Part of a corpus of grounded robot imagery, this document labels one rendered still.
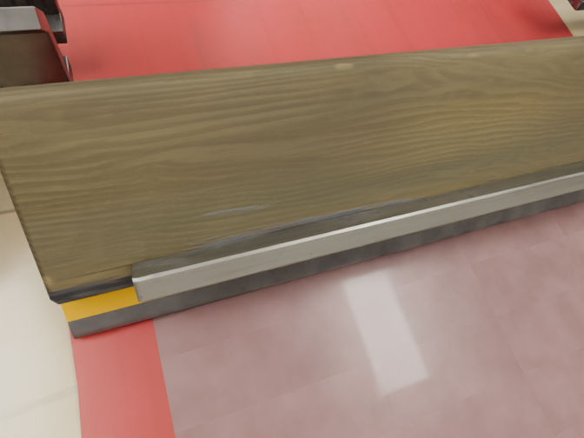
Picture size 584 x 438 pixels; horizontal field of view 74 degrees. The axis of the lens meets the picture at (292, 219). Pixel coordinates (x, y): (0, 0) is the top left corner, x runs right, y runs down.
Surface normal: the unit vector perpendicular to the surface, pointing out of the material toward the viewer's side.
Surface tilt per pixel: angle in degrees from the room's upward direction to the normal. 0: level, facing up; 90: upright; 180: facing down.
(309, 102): 45
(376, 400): 0
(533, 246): 0
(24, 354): 0
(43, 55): 90
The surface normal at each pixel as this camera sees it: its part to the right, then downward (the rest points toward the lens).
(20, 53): 0.31, 0.89
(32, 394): 0.20, -0.40
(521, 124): 0.36, 0.35
